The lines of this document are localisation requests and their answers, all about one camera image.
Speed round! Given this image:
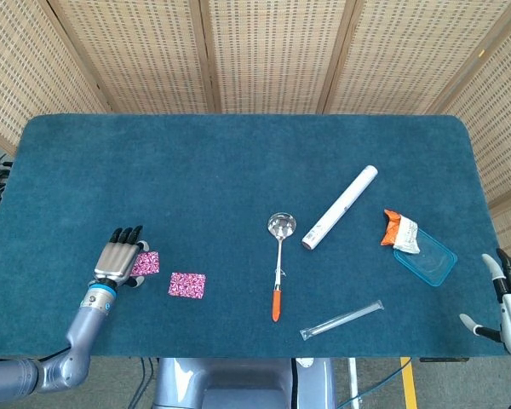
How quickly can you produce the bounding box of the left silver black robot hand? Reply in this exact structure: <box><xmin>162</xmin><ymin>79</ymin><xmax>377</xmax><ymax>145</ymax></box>
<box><xmin>92</xmin><ymin>224</ymin><xmax>152</xmax><ymax>290</ymax></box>

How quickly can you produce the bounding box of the pink patterned card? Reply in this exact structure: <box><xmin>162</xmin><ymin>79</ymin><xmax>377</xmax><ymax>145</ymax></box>
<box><xmin>131</xmin><ymin>251</ymin><xmax>160</xmax><ymax>277</ymax></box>
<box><xmin>168</xmin><ymin>272</ymin><xmax>207</xmax><ymax>299</ymax></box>

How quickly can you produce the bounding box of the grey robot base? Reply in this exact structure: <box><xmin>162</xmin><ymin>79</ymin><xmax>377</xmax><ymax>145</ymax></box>
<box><xmin>152</xmin><ymin>357</ymin><xmax>337</xmax><ymax>409</ymax></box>

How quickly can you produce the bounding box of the blue carpet table cover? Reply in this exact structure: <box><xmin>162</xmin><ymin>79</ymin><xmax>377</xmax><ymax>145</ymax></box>
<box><xmin>0</xmin><ymin>113</ymin><xmax>510</xmax><ymax>359</ymax></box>

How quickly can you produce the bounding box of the yellow floor tape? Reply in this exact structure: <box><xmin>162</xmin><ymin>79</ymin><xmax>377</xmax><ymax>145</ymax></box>
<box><xmin>399</xmin><ymin>357</ymin><xmax>419</xmax><ymax>409</ymax></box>

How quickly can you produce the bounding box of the orange and white snack bag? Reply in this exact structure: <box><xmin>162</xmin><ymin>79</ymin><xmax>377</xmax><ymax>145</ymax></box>
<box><xmin>380</xmin><ymin>209</ymin><xmax>422</xmax><ymax>255</ymax></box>

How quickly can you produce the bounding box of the clear plastic wrapped tube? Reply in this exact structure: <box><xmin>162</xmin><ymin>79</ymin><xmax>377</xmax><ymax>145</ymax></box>
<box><xmin>299</xmin><ymin>299</ymin><xmax>385</xmax><ymax>341</ymax></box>

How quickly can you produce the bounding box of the white paper roll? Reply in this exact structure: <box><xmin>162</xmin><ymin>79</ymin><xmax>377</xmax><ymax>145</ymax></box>
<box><xmin>301</xmin><ymin>165</ymin><xmax>379</xmax><ymax>251</ymax></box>

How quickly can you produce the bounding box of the woven rattan folding screen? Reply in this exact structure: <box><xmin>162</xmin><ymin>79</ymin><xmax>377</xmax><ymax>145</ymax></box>
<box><xmin>0</xmin><ymin>0</ymin><xmax>511</xmax><ymax>261</ymax></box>

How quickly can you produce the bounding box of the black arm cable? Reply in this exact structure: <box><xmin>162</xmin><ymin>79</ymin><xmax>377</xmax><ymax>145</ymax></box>
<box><xmin>0</xmin><ymin>347</ymin><xmax>76</xmax><ymax>367</ymax></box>

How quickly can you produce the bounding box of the grey floor cable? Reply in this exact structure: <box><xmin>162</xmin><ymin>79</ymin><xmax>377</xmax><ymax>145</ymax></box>
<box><xmin>129</xmin><ymin>357</ymin><xmax>159</xmax><ymax>409</ymax></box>

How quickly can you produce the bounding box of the blue floor cable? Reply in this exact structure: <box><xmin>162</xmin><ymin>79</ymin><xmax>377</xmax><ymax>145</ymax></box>
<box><xmin>336</xmin><ymin>358</ymin><xmax>414</xmax><ymax>409</ymax></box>

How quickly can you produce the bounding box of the steel ladle with orange handle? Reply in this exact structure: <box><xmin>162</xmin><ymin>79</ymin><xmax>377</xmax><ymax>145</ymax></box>
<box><xmin>267</xmin><ymin>211</ymin><xmax>298</xmax><ymax>323</ymax></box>

